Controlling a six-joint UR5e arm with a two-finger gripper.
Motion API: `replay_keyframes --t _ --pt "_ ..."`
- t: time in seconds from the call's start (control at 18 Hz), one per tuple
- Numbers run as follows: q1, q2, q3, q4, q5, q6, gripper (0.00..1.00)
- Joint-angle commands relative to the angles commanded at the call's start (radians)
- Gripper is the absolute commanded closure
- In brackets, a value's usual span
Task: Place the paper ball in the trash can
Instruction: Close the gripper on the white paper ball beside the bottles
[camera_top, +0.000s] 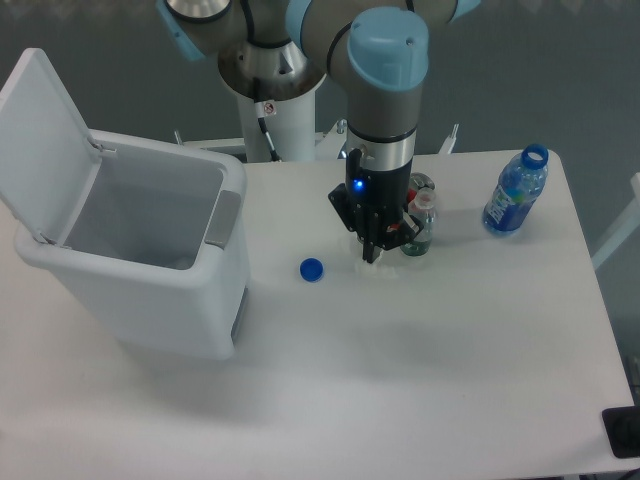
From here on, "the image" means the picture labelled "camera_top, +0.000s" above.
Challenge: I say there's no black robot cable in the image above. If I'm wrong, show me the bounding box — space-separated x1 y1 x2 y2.
252 77 282 164

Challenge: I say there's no clear green-label water bottle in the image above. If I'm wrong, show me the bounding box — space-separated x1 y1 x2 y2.
401 187 436 257

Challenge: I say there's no white frame at right edge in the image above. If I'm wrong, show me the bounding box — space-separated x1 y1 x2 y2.
591 173 639 271

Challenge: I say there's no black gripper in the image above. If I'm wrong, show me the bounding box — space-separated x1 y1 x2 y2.
328 148 421 264

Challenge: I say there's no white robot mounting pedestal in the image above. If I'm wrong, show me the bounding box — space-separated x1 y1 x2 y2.
216 39 326 164

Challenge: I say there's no black device at table corner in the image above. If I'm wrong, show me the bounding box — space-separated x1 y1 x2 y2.
602 406 639 459

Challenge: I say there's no blue bottle cap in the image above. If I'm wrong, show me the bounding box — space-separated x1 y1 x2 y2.
299 257 324 283

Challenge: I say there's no blue plastic drink bottle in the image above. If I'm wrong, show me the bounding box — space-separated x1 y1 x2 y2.
482 143 549 235

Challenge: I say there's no white paper ball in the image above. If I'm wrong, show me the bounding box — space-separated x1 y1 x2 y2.
339 236 399 280

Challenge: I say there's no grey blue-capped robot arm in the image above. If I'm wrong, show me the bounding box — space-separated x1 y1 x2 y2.
157 1 474 262

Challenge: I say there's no red drink can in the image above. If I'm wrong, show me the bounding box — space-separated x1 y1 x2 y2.
407 172 435 203

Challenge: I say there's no white pedal trash bin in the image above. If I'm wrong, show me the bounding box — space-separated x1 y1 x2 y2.
1 48 250 360

